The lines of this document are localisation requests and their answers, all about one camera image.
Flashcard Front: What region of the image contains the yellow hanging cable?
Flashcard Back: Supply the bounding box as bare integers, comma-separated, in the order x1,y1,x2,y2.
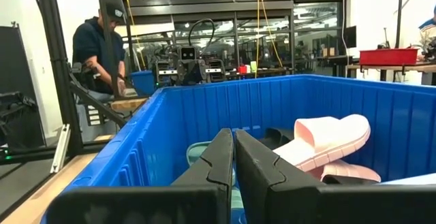
254,0,261,79
257,0,284,69

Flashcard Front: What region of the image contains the black lamp stand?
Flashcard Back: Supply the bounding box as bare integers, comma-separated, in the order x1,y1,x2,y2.
394,0,436,50

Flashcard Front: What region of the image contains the green slide sandal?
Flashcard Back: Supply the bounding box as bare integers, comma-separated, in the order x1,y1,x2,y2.
185,141,245,224

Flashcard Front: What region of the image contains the black wall panel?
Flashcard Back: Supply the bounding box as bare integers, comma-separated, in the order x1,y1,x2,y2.
0,25,47,150

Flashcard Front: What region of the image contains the wooden workbench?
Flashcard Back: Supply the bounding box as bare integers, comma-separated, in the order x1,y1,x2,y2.
345,62,436,82

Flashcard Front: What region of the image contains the silver aluminium bracket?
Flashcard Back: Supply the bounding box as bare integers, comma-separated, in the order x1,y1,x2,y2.
49,124,72,174

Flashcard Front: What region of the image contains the person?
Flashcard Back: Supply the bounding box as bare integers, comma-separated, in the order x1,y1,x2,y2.
71,1,129,140
417,5,436,62

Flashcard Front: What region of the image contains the pink slide sandal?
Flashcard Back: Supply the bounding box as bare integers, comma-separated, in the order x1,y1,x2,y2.
308,159,382,184
272,114,372,173

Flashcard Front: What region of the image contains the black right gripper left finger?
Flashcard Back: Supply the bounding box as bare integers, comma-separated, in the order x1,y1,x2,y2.
44,127,235,224

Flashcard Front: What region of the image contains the large blue plastic bin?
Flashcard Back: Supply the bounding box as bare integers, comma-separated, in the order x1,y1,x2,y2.
40,74,436,224

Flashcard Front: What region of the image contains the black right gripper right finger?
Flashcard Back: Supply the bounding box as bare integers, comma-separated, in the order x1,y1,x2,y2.
234,129,436,224

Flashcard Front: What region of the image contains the black box with white labels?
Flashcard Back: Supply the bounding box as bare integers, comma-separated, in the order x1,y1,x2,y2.
84,103,104,127

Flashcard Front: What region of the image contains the black monitor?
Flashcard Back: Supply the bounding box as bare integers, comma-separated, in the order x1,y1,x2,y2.
343,25,358,50

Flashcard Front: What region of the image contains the black aluminium rig frame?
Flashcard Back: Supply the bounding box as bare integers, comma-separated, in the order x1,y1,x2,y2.
26,0,129,159

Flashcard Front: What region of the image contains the red plastic tray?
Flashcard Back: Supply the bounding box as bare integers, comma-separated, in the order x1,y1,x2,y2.
358,48,420,67

